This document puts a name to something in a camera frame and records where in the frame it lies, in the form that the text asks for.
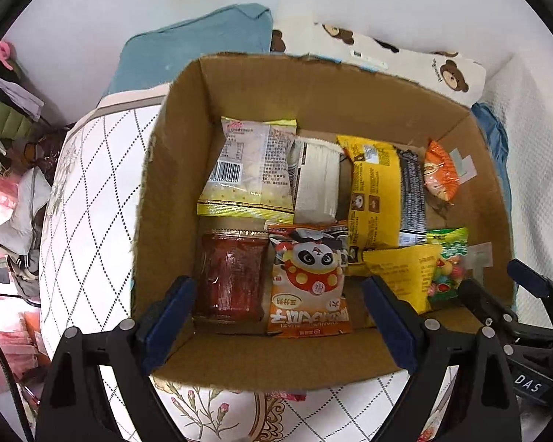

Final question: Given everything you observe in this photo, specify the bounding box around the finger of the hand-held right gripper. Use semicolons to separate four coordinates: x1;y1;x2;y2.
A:
507;259;553;330
456;278;521;339

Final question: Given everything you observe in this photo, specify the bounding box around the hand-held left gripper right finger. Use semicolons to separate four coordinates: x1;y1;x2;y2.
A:
362;275;522;442

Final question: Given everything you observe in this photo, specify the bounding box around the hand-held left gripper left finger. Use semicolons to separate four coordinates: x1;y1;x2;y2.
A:
36;275;199;442

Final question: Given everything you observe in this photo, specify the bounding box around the green candy packet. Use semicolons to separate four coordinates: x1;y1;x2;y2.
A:
425;227;469;304

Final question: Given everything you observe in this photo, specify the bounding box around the yellow puffy snack packet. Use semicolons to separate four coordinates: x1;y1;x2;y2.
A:
362;243;443;316

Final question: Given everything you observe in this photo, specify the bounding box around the dark red spicy strip packet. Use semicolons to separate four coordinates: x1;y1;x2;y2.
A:
194;229;270;324

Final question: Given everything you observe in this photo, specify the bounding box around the panda print snack packet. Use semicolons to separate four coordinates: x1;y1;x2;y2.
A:
266;223;353;338

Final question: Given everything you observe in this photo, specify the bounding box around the black snack packet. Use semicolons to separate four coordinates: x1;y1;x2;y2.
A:
394;145;428;247

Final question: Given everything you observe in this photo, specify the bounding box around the long yellow snack packet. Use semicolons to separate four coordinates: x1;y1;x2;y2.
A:
336;134;404;263

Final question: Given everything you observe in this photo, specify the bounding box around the orange snack packet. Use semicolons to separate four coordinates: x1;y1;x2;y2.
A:
423;139;459;203

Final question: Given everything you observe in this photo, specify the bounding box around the white snack packet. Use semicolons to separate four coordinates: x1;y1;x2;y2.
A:
288;136;344;225

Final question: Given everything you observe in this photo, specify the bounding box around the clear bread packet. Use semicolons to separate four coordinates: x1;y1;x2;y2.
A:
197;117;298;226

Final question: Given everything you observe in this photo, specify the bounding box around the printed cardboard box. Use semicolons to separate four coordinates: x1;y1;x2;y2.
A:
131;53;517;390

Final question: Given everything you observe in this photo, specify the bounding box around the white textured blanket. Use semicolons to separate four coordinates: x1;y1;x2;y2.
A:
479;53;553;295

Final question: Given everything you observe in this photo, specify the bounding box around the blue bed sheet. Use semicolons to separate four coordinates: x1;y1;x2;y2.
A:
470;102;511;222

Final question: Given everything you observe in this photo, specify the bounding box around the white crumpled garment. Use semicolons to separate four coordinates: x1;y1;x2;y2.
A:
0;168;52;255

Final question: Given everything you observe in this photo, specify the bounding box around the bear print pillow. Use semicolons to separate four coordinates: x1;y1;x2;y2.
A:
272;22;487;104

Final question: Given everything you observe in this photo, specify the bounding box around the olive puffer vest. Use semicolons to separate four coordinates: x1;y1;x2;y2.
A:
0;94;34;140

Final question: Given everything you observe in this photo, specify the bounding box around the white slim stick device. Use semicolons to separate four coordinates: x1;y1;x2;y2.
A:
350;50;390;71

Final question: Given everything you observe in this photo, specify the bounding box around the teal pillow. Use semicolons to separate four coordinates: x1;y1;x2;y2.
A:
106;4;274;97

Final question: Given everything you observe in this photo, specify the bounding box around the pink plush hat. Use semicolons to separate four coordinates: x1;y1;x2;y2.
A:
0;41;18;71

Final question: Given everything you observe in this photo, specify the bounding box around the black cable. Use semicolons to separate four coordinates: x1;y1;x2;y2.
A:
0;315;34;442

